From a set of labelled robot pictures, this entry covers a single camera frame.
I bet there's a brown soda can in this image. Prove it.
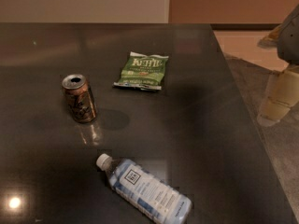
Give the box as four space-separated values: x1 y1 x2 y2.
62 74 96 123

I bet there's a blue plastic water bottle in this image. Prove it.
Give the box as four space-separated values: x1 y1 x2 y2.
96 154 192 224

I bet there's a green jalapeno chip bag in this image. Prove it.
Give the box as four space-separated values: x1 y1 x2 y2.
113 51 169 91

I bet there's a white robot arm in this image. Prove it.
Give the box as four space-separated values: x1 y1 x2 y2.
257 5 299 127

